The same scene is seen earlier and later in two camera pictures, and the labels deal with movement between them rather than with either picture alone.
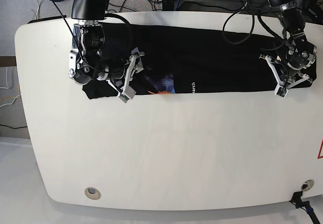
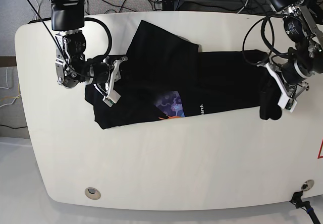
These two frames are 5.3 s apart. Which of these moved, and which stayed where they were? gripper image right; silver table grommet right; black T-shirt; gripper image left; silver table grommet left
Moved: gripper image left; gripper image right; black T-shirt
Stayed: silver table grommet left; silver table grommet right
